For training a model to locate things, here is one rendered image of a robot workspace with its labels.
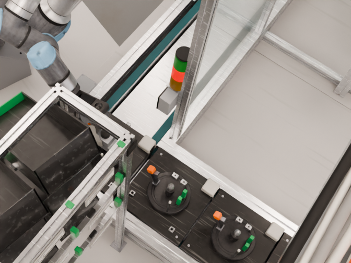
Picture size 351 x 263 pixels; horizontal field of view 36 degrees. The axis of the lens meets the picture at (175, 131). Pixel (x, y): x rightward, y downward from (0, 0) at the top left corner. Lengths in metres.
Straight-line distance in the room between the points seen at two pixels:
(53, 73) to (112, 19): 1.79
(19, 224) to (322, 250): 0.65
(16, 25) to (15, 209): 0.75
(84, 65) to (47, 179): 1.11
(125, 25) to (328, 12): 1.32
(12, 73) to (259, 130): 0.92
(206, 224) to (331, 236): 1.28
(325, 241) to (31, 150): 0.77
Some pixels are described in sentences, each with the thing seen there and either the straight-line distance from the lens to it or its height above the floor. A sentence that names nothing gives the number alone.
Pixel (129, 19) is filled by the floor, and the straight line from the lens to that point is 3.29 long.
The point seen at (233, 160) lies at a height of 0.86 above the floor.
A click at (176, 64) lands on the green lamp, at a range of 1.44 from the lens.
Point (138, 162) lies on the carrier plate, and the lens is 1.75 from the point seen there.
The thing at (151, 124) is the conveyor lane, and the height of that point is 0.92.
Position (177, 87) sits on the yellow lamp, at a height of 1.28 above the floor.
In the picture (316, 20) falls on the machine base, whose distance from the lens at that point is 2.37.
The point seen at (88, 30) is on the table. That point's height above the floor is 0.86.
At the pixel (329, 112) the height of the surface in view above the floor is 0.86.
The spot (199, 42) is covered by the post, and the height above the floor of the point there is 1.52.
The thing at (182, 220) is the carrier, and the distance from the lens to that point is 1.69.
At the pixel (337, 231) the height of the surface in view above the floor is 2.18.
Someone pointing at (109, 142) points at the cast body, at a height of 1.08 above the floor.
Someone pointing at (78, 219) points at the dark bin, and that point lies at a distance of 1.31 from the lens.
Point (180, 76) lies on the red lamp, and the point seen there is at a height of 1.34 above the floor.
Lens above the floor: 2.58
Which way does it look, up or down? 63 degrees down
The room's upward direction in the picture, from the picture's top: 15 degrees clockwise
